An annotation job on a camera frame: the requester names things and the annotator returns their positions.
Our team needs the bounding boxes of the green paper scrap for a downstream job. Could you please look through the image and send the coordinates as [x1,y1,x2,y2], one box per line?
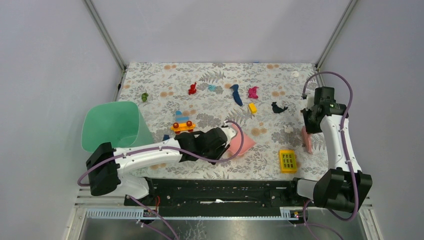
[141,92,149,103]

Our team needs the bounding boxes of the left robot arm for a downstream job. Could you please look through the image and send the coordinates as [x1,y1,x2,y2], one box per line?
[86,126,237,206]

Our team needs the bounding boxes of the yellow grid block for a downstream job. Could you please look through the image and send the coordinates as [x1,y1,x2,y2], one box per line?
[278,149,298,174]

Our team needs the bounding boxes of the toy block car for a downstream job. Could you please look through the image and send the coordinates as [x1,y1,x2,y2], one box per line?
[170,110,196,135]

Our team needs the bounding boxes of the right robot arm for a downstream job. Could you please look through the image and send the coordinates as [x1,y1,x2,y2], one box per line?
[286,86,373,214]

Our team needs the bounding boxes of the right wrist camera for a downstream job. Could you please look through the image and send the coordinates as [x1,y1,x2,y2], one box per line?
[300,94,315,112]

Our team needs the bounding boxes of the green trash bin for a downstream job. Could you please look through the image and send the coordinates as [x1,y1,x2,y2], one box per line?
[81,101,155,153]

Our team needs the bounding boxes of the small yellow block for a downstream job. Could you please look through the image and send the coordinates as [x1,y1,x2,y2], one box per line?
[248,103,257,115]

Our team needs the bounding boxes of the red paper scrap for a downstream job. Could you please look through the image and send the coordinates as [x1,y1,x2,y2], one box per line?
[188,82,197,95]

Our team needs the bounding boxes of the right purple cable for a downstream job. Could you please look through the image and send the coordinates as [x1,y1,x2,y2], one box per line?
[301,71,360,240]

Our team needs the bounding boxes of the pink dustpan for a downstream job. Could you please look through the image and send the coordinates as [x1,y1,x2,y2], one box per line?
[228,124,256,156]

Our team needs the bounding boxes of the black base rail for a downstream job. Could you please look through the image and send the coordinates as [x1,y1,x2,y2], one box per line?
[139,178,307,218]

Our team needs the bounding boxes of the pink brush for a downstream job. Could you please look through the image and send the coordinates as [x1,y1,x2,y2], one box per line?
[301,126,313,155]

